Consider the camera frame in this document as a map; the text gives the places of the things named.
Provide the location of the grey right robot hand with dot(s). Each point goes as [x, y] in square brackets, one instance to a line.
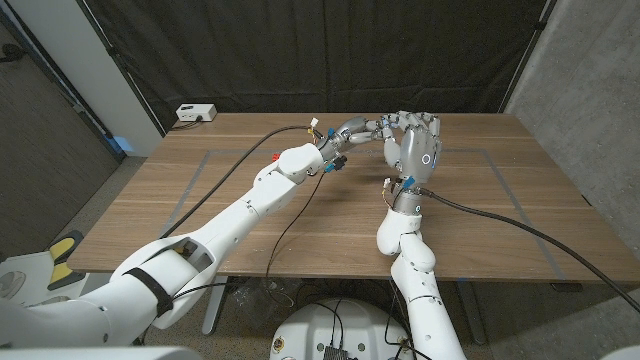
[417, 150]

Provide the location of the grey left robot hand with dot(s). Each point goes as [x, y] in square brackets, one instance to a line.
[347, 134]

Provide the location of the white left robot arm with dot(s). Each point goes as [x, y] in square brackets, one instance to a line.
[225, 225]

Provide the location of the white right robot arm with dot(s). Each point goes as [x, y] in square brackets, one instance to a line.
[415, 280]

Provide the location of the white power strip box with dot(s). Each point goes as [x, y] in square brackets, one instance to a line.
[196, 112]

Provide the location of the black backdrop curtain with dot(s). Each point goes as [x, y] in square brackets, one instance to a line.
[325, 50]

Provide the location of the black backdrop stand pole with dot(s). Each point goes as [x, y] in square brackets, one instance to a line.
[121, 68]
[528, 55]

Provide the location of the grey table leg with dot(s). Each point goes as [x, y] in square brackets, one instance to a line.
[472, 315]

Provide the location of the clear plastic bag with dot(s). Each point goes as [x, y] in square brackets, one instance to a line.
[260, 300]

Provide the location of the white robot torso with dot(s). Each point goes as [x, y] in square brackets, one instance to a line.
[360, 330]

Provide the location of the black torso device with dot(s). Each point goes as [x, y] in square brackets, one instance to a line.
[336, 353]

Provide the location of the white table leg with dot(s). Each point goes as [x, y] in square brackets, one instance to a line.
[215, 310]

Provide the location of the yellow and black floor tool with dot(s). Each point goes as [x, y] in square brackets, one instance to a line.
[62, 272]

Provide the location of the white floor board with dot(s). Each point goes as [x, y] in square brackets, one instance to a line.
[35, 275]

